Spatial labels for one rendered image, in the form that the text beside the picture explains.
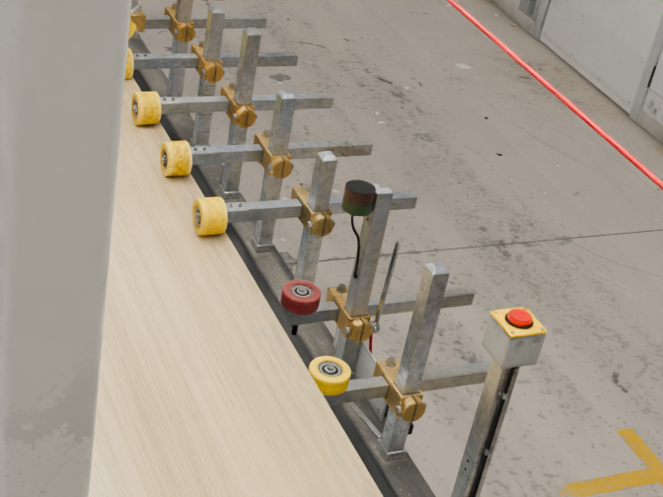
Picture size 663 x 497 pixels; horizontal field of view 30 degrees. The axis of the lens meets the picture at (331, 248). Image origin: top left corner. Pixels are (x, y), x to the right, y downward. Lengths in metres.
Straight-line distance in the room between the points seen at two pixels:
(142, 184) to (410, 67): 3.28
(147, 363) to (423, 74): 3.81
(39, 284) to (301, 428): 1.64
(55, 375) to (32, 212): 0.10
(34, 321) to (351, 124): 4.73
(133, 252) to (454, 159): 2.79
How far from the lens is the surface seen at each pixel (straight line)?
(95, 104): 0.54
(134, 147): 2.98
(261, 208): 2.68
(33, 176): 0.55
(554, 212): 4.99
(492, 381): 2.09
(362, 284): 2.51
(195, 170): 3.34
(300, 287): 2.53
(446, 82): 5.89
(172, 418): 2.18
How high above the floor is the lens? 2.32
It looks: 32 degrees down
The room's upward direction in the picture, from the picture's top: 11 degrees clockwise
